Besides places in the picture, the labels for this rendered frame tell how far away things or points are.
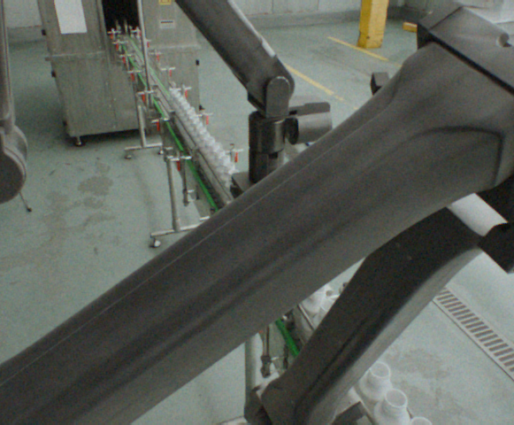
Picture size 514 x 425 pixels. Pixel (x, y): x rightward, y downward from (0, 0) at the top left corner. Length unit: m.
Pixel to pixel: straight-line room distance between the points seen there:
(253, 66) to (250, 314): 0.47
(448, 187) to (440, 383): 2.28
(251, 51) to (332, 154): 0.44
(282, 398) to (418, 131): 0.34
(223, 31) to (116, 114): 4.17
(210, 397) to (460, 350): 1.29
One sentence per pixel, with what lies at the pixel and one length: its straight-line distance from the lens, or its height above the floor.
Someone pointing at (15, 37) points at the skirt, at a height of 0.09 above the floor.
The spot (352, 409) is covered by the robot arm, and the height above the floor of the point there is 1.33.
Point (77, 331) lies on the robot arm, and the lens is 0.23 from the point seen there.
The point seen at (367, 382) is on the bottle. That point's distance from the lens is 0.91.
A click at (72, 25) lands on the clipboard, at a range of 4.55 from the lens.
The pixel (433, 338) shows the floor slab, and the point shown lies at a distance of 2.67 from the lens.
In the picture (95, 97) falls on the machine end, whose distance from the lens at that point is 4.70.
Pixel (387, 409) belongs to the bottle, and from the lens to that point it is 0.87.
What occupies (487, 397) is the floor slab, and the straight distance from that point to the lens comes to 2.52.
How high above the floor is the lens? 1.83
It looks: 32 degrees down
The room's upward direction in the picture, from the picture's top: straight up
